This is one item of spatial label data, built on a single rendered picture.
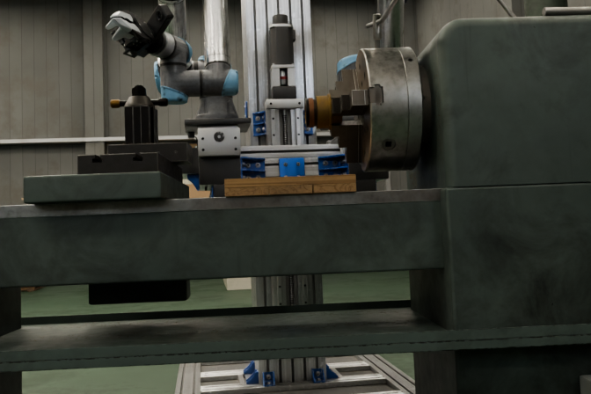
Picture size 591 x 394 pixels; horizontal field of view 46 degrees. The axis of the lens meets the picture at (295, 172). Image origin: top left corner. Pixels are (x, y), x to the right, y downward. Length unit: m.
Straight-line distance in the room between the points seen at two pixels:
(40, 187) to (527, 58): 1.13
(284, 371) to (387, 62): 1.33
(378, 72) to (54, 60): 11.08
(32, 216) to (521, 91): 1.14
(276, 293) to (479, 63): 1.22
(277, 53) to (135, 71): 9.84
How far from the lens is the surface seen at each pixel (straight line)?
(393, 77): 1.67
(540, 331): 1.58
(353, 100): 1.66
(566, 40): 1.73
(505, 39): 1.68
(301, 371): 2.63
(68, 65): 12.50
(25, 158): 12.38
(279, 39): 2.58
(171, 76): 1.99
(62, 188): 1.60
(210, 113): 2.38
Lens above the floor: 0.79
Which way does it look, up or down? 4 degrees up
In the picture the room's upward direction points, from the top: 2 degrees counter-clockwise
